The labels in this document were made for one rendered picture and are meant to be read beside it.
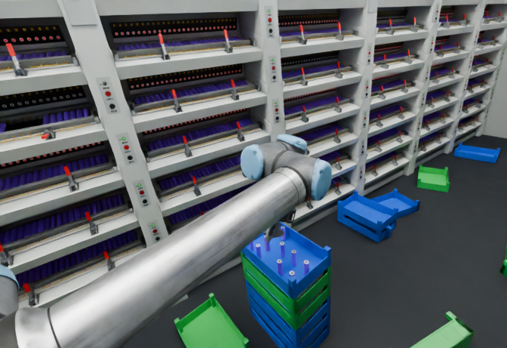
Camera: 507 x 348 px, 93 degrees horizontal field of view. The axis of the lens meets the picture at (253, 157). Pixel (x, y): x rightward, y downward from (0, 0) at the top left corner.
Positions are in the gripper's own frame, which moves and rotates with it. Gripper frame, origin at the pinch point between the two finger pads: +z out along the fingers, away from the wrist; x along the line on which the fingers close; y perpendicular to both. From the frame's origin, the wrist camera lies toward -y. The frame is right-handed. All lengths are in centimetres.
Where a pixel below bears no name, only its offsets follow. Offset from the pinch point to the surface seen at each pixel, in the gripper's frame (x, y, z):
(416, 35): 98, 110, -91
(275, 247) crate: 9.2, 8.3, 12.5
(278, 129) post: 53, 13, -26
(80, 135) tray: 21, -66, -24
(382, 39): 84, 77, -82
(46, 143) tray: 18, -75, -21
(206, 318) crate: 14, -16, 61
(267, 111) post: 52, 5, -35
